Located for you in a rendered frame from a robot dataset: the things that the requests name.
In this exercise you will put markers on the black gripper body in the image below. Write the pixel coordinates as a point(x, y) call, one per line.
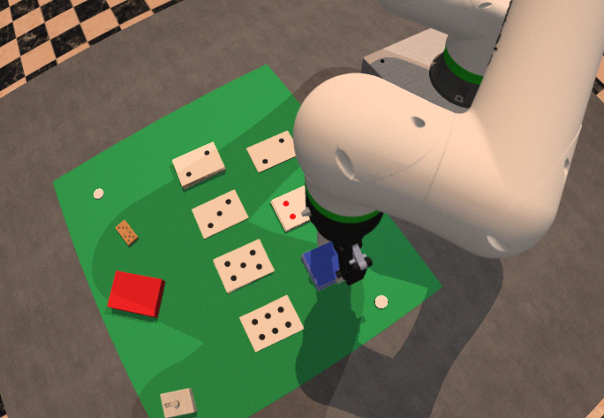
point(345, 244)

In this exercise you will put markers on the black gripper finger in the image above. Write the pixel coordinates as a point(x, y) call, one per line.
point(359, 264)
point(320, 240)

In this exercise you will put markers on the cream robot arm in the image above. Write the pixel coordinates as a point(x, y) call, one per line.
point(489, 180)

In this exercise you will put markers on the green cloth mat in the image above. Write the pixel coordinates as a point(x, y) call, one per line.
point(198, 340)

